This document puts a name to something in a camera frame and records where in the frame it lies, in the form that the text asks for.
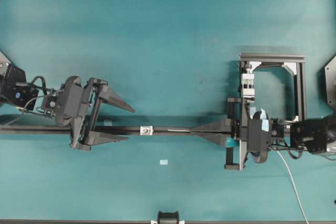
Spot white bracket with hole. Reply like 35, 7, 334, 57
140, 126, 154, 136

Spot thin white wire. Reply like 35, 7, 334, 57
167, 129, 310, 224

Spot long black aluminium rail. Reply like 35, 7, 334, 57
0, 124, 237, 137

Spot white wire clamp block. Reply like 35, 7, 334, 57
240, 73, 255, 101

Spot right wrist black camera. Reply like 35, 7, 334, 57
271, 119, 285, 140

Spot black spool at table edge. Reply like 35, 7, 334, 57
157, 211, 180, 224

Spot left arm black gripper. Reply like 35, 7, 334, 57
54, 76, 135, 151

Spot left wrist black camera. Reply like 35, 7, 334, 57
40, 95, 57, 118

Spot blue tape patch on table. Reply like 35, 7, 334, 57
160, 159, 168, 165

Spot black table front edge rail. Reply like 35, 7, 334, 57
0, 219, 336, 224

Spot blue tape patch near rail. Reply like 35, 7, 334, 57
103, 120, 112, 126

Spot wrist black camera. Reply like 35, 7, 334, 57
271, 119, 285, 140
40, 95, 57, 118

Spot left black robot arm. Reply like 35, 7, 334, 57
1, 55, 135, 151

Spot black square aluminium frame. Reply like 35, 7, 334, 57
238, 52, 307, 125

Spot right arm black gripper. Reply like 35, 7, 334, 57
192, 98, 271, 170

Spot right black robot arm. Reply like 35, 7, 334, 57
191, 53, 335, 170

